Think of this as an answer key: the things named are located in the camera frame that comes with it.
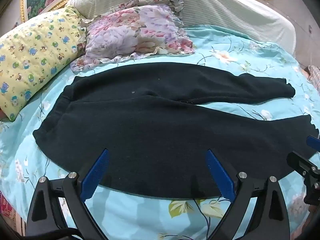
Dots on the yellow cartoon print pillow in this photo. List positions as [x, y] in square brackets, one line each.
[37, 55]

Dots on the plaid cloth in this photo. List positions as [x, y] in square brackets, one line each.
[314, 76]

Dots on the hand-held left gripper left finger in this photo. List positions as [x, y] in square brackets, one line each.
[96, 172]

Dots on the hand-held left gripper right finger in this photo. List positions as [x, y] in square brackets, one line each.
[220, 172]

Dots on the pink purple floral pillow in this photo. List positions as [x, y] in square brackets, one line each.
[130, 32]

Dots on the cream padded headboard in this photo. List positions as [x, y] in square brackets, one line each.
[225, 10]

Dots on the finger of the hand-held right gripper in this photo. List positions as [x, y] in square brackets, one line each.
[302, 166]
[313, 143]

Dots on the teal floral bed sheet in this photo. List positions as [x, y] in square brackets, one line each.
[250, 55]

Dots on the black pants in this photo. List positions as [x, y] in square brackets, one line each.
[150, 130]

